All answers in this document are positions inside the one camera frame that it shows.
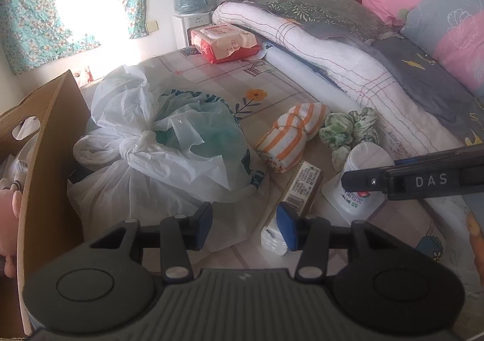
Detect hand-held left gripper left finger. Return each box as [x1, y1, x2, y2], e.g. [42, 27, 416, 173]
[89, 202, 213, 282]

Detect grey pink floral quilt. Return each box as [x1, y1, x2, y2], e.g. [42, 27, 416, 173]
[401, 0, 484, 100]

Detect green leaf-print pillow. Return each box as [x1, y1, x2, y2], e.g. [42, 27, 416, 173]
[261, 0, 390, 41]

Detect brown cardboard box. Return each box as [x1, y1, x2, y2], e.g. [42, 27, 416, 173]
[0, 70, 91, 338]

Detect green tie-dye scrunchie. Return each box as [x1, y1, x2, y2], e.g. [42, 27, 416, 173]
[319, 107, 379, 170]

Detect tan tissue packet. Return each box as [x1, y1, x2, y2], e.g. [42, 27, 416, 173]
[260, 161, 324, 256]

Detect translucent green printed bag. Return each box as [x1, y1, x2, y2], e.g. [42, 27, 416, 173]
[153, 89, 265, 190]

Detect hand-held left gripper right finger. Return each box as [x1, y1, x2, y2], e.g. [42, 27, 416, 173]
[276, 203, 396, 283]

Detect grey bed sheet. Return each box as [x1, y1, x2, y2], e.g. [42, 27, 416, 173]
[372, 33, 484, 145]

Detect person's right hand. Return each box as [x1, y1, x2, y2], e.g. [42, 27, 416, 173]
[466, 212, 484, 251]

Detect white towel blanket coloured lines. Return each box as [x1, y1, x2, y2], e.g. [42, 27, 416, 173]
[212, 1, 464, 164]

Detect white foam roll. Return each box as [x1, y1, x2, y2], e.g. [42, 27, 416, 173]
[265, 46, 364, 111]

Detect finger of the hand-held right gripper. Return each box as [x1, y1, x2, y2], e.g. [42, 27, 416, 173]
[341, 165, 396, 194]

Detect teal floral curtain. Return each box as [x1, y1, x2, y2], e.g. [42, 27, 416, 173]
[0, 0, 159, 75]

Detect white yogurt cup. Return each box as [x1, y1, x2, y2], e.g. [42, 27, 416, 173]
[321, 141, 396, 224]

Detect white knotted plastic bag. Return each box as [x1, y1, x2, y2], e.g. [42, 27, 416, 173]
[68, 63, 265, 251]

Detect red peach wet wipes pack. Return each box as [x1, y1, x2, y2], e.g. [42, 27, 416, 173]
[190, 23, 262, 64]

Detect pink plush toy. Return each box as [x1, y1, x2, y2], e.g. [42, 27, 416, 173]
[0, 178, 24, 277]

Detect orange striped white cloth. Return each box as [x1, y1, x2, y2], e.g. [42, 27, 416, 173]
[255, 101, 329, 173]

